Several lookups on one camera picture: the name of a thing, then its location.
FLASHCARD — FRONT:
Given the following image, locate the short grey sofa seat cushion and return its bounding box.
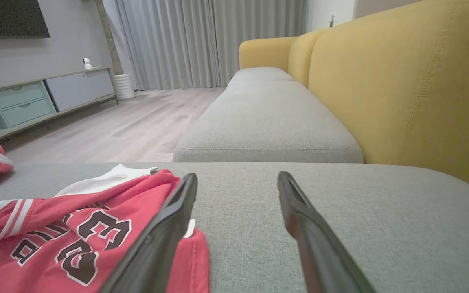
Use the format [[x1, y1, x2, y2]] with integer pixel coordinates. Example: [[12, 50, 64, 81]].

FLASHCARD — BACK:
[[226, 67, 295, 88]]

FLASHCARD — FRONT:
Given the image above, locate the yellow sofa end back cushion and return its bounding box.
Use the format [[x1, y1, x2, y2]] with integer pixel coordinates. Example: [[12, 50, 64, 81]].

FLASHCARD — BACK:
[[239, 37, 298, 70]]

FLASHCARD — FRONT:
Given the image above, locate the white ribbed plant pot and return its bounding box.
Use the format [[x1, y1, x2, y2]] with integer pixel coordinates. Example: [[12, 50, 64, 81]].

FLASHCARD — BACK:
[[114, 73, 136, 101]]

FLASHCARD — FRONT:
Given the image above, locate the long grey sofa seat cushion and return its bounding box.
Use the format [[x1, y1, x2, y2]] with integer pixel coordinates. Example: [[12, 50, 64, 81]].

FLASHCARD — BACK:
[[173, 80, 364, 164]]

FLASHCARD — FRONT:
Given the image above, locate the large grey sofa chaise cushion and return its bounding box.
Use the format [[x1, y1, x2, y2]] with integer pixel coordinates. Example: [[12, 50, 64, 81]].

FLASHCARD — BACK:
[[0, 162, 469, 293]]

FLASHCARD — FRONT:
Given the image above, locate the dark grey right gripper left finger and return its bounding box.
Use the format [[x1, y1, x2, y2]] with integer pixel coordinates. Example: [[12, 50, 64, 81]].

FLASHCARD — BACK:
[[98, 173, 198, 293]]

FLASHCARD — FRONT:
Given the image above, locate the grey pleated curtain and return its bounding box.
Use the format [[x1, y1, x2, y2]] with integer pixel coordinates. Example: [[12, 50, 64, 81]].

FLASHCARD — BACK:
[[114, 0, 309, 91]]

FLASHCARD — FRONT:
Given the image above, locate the mint and white TV cabinet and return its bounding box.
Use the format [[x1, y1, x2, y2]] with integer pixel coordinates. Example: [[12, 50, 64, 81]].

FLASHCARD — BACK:
[[0, 67, 119, 148]]

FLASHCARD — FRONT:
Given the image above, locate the wide yellow sofa back cushion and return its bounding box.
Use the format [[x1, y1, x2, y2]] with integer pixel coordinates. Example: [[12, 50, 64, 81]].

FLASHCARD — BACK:
[[308, 0, 469, 197]]

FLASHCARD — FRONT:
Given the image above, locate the brown plant trunk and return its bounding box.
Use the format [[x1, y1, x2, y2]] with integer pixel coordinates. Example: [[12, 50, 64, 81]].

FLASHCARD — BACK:
[[94, 0, 124, 76]]

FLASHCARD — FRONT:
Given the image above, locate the black wall television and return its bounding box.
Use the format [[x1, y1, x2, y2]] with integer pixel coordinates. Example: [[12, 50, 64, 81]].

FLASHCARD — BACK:
[[0, 0, 51, 40]]

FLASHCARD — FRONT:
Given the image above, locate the red lettered basketball jersey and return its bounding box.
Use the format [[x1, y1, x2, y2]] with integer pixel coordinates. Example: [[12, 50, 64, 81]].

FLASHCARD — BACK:
[[0, 164, 210, 293]]

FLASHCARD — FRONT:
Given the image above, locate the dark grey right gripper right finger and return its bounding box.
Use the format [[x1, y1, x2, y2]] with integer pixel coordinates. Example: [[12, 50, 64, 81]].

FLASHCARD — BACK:
[[277, 171, 378, 293]]

